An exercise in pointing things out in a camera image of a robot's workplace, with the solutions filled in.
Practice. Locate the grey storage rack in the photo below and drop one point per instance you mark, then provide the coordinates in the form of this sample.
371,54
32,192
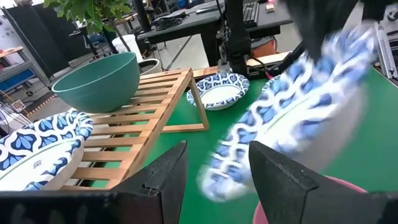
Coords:
15,67

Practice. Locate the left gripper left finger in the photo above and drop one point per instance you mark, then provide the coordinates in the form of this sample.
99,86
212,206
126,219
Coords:
149,193

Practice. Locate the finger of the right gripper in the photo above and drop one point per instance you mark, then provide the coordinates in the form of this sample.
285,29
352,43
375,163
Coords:
379,7
320,21

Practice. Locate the silver aluminium extrusion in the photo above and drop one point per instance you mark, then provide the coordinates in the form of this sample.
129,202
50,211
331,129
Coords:
387,53

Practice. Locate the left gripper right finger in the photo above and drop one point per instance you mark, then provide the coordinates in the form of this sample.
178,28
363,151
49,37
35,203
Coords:
286,193

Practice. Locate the pink plastic bowl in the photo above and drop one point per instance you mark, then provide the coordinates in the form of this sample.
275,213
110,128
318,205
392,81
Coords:
345,186

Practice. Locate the green leafy small tree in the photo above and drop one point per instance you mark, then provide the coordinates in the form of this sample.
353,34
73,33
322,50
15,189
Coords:
90,12

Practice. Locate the wooden slatted shelf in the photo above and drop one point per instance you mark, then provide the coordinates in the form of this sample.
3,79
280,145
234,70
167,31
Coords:
118,141

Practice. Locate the orange box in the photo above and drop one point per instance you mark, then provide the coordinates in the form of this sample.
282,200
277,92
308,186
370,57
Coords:
264,49

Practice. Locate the large blue patterned plate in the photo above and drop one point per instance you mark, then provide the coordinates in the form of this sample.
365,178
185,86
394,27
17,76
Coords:
280,124

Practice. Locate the black monitor pole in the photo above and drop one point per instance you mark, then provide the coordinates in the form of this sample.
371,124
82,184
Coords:
141,15

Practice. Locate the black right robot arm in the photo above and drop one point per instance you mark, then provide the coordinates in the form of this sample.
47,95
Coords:
237,40

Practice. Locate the white plant pot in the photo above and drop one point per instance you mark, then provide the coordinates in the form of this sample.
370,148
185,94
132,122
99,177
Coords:
149,66

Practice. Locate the white bin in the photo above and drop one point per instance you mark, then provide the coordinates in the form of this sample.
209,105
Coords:
135,46

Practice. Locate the teal plastic bowl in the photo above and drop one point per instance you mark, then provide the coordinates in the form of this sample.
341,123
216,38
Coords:
102,90

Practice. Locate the black keyboard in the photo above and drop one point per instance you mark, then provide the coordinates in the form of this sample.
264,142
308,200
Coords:
251,14

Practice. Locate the black partition panel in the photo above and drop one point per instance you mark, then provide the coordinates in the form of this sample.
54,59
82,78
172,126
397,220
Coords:
37,37

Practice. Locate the dark grey desk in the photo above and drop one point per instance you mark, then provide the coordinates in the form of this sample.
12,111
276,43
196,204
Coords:
192,21

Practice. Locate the blue white patterned bowl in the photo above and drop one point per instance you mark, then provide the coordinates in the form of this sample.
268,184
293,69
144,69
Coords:
28,140
217,93

